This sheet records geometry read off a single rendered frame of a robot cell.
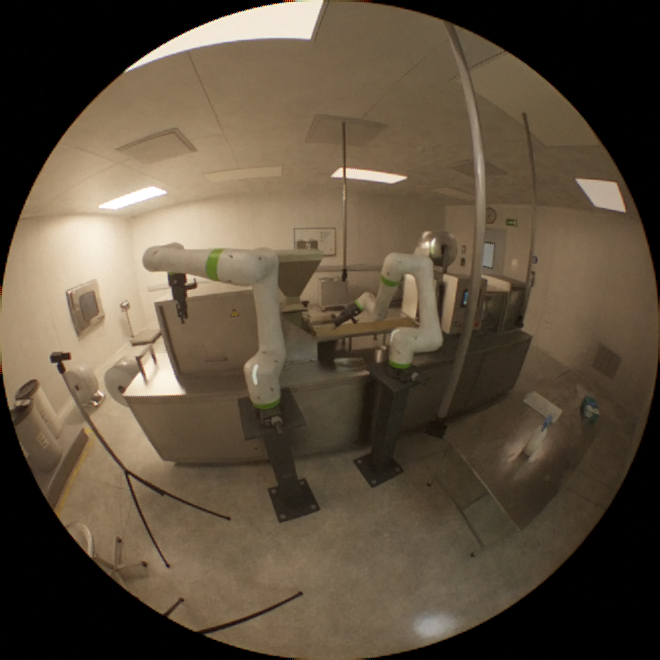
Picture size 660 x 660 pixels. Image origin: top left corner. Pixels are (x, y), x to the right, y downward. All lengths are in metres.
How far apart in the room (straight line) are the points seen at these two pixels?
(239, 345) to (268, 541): 1.30
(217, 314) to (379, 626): 2.05
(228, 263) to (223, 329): 0.74
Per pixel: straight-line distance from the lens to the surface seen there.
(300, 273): 1.36
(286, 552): 1.65
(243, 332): 1.41
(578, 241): 4.79
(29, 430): 2.77
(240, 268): 0.72
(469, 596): 1.80
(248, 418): 1.01
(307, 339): 1.50
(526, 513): 1.22
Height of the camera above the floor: 1.60
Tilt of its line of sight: 23 degrees down
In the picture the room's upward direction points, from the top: straight up
